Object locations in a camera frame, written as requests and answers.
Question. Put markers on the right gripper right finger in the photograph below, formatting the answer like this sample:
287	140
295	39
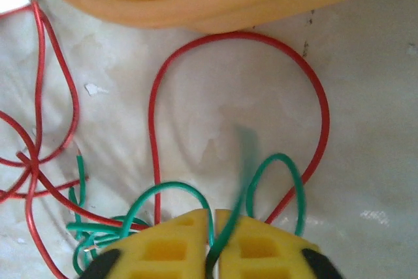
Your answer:
271	253

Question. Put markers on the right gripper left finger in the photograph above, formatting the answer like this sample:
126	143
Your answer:
170	246

